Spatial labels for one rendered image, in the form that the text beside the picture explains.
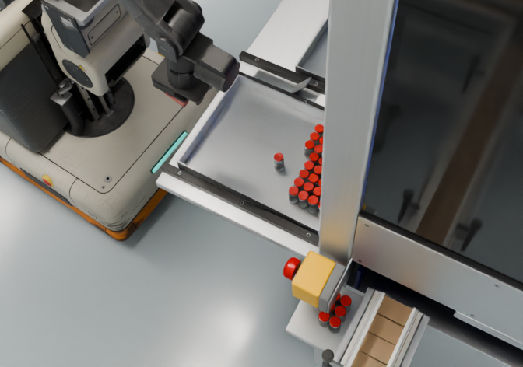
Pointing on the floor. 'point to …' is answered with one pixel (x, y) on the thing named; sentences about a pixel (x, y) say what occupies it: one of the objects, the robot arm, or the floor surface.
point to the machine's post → (352, 103)
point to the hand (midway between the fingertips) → (184, 102)
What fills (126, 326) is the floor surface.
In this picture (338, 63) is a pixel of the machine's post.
